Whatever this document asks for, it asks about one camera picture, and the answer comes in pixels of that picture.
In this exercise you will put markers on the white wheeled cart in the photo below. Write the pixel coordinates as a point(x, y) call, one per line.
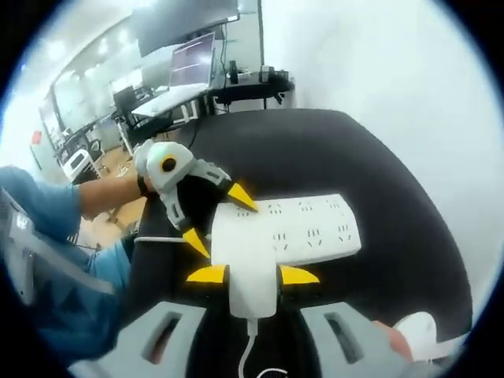
point(80, 162)

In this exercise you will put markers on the white power strip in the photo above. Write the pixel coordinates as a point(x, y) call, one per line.
point(307, 228)

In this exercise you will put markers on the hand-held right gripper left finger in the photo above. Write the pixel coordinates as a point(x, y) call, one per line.
point(134, 346)

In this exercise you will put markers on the black-framed glass board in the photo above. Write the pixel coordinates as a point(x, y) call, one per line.
point(252, 31)

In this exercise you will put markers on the grey chest-worn device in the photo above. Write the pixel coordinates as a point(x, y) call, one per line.
point(19, 252)

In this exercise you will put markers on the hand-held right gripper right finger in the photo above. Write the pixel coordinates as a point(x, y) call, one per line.
point(362, 346)

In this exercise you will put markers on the black wristband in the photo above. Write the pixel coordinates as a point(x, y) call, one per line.
point(142, 188)

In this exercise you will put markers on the person's right hand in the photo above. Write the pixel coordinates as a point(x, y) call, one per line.
point(395, 340)

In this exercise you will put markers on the black side table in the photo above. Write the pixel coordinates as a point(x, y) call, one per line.
point(252, 90)

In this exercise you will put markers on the white desk lamp plug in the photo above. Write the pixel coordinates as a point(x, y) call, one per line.
point(254, 287)

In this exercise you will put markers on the laptop with lit screen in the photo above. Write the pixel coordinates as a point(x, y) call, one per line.
point(193, 59)

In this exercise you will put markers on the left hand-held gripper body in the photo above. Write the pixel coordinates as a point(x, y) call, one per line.
point(157, 169)

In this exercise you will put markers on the white office desk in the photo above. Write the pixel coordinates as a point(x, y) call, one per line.
point(169, 103)

